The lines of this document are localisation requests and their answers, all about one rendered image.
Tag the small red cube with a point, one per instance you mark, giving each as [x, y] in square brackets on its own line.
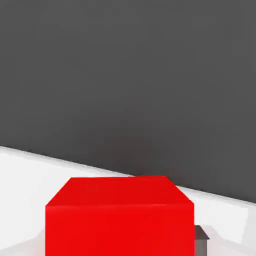
[120, 224]

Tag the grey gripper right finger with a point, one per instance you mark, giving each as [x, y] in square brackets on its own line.
[200, 246]

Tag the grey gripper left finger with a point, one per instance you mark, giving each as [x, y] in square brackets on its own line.
[30, 248]

